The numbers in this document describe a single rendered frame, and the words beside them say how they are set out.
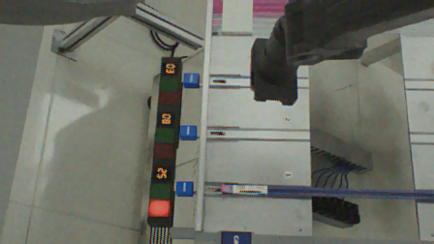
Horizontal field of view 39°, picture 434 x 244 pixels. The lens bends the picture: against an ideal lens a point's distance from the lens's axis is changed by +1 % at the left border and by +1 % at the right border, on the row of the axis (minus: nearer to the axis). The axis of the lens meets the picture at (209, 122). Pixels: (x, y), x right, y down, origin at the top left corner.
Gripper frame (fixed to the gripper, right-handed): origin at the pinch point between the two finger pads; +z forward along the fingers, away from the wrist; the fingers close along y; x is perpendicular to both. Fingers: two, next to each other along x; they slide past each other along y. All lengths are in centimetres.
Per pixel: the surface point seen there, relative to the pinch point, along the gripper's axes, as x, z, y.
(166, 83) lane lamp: 15.0, 19.3, 10.3
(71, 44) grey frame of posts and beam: 41, 74, 48
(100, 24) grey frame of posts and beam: 32, 63, 49
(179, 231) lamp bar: 10.8, 20.8, -18.5
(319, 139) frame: -23.2, 42.6, 10.8
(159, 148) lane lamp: 15.5, 19.3, -3.4
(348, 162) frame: -33, 50, 9
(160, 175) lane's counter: 15.0, 19.1, -8.8
